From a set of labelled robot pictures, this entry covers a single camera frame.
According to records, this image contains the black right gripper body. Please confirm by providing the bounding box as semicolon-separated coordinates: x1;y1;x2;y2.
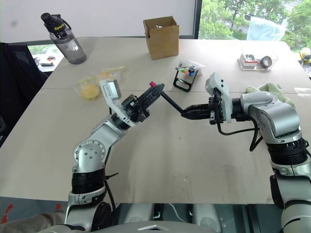
208;93;226;126

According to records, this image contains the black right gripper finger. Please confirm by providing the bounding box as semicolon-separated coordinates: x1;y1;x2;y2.
180;111;210;120
184;103;210;112

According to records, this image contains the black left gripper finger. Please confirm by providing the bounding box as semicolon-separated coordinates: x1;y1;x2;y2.
137;83;167;105
142;87;166;110

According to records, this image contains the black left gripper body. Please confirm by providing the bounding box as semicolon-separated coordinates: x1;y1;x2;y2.
121;94;151;123

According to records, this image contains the black pen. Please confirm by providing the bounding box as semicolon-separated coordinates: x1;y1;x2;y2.
160;92;185;116

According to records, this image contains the plastic bag with yellow bun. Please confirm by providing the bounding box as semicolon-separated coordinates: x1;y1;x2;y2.
74;65;127;100

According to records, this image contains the brown cardboard box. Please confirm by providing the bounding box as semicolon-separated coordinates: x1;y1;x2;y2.
142;16;181;61

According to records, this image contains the light green cloth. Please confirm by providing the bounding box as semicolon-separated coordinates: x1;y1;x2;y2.
244;82;297;110

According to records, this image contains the red and white small box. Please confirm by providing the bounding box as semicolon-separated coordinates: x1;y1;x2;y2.
239;53;259;67

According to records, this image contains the clear plastic tray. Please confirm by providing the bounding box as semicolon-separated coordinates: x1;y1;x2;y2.
237;46;279;72

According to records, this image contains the grey tape roll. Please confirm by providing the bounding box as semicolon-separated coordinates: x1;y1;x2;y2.
260;56;273;68

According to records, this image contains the grey sports water bottle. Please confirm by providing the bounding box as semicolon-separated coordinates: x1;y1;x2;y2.
40;12;87;65

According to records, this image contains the light blue plastic bag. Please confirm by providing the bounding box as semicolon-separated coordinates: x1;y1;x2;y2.
247;16;287;42

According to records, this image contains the yellow and black object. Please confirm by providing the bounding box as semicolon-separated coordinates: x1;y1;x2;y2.
299;47;311;66

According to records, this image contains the black office chair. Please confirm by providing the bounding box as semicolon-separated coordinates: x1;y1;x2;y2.
0;41;49;149

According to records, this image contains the silver robot torso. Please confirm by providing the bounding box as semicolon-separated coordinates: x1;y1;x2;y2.
43;219;221;233

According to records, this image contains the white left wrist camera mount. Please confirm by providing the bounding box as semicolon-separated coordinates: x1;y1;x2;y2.
99;78;137;127

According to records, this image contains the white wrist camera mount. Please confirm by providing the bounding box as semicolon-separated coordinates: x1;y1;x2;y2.
99;78;137;127
205;72;234;123

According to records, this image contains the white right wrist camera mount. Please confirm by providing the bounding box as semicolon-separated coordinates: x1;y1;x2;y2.
205;72;234;123

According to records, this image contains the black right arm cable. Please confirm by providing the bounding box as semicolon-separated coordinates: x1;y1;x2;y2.
215;118;263;152

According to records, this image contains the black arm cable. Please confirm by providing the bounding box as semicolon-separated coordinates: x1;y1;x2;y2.
215;118;263;152
104;172;120;212

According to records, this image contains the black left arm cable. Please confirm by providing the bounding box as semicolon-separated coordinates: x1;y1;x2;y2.
104;172;120;212

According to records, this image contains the white cable under table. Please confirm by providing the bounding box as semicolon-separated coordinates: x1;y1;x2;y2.
168;203;183;220

